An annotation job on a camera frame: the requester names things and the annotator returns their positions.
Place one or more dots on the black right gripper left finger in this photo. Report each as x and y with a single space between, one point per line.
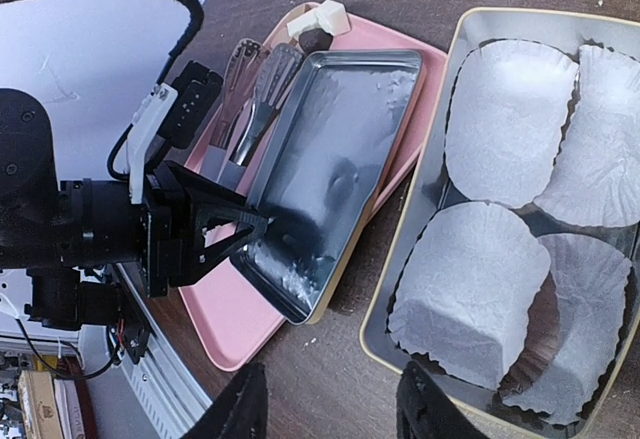
239 411

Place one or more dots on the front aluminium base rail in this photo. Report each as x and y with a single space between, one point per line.
169 394

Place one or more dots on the tan tin box base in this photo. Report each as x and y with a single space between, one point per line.
432 191

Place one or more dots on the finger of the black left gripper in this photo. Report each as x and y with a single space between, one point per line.
197 260
205 204

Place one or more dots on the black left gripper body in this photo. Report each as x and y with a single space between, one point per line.
100 226

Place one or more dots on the bear print tin lid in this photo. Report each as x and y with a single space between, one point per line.
322 170

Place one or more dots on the white ridged chocolate square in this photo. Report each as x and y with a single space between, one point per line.
333 18

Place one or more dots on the white paper cupcake liner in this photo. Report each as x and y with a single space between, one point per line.
590 277
595 180
464 294
507 111

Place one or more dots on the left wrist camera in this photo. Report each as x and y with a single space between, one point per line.
172 112

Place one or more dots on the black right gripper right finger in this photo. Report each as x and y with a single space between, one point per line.
423 410

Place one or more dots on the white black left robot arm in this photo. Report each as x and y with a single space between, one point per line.
30 229

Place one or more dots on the white chocolate bar piece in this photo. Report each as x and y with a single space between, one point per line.
305 22

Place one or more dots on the dark heart chocolate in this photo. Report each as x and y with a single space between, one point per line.
315 40

